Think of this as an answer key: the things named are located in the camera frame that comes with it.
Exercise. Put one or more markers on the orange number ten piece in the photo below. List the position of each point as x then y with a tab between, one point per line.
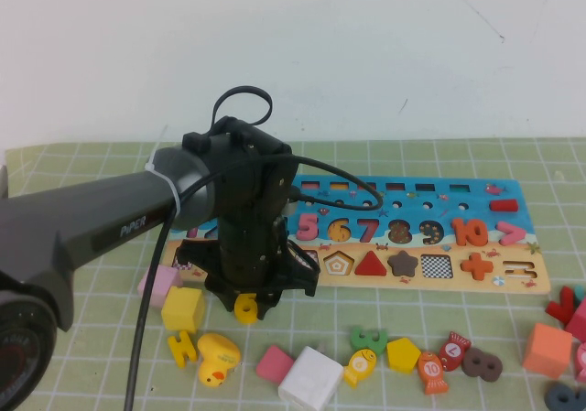
458	232

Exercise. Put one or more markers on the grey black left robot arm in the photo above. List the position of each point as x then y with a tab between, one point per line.
91	214

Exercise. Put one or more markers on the yellow toy duck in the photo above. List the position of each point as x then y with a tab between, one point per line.
217	356

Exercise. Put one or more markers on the yellow pentagon block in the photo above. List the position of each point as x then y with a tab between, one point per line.
403	355

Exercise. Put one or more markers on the red wooden fish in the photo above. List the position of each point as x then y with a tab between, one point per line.
453	350

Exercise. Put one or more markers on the yellow wooden cube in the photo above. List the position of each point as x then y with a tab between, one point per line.
183	308

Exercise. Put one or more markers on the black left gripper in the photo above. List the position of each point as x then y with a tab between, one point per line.
247	260

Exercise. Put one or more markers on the pink rhombus block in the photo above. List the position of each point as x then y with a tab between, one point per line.
274	363

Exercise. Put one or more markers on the red letter V piece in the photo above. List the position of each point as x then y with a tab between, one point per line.
565	308

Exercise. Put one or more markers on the pink patterned wooden piece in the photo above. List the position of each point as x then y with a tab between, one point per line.
581	360

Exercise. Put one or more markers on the green number three piece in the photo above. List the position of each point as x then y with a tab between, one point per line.
373	343

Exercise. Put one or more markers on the white zip tie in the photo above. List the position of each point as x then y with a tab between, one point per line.
167	187

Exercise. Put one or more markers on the green checked tablecloth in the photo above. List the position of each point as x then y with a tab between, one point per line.
412	319

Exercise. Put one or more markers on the wooden number shape puzzle board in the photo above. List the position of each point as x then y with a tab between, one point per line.
412	209

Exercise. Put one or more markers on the brown number eight piece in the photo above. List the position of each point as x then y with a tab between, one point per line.
467	366

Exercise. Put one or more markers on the orange wooden fish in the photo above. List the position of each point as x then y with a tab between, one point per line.
431	370

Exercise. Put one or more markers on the pink greater-than sign piece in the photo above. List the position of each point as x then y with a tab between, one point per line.
517	232

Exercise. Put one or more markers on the light pink wooden cube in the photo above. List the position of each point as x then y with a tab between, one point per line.
167	283

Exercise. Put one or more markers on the red minus bar piece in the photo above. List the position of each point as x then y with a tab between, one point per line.
502	205

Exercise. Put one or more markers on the pink number five piece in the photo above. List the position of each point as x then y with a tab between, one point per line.
302	219

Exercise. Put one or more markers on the yellow letter H piece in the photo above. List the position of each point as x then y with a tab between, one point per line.
183	348

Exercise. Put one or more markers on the yellow number six piece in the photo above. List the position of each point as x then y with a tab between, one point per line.
241	308

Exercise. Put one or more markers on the magenta wooden block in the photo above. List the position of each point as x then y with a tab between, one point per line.
579	324

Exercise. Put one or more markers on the white wooden cube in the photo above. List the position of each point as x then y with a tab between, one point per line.
311	376

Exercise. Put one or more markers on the brown star piece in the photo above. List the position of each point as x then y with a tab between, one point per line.
403	263

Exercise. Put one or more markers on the orange plus sign piece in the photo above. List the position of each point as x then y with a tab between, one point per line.
476	266

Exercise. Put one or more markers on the red triangle piece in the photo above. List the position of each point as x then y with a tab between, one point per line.
370	267

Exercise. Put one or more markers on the dark grey number piece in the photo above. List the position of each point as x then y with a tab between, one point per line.
556	399

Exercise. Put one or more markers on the teal wooden piece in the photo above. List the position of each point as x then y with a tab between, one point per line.
580	292

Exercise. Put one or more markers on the orange wooden cube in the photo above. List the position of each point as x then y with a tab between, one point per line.
545	351

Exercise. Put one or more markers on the yellow wooden fish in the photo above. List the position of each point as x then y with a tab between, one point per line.
359	365

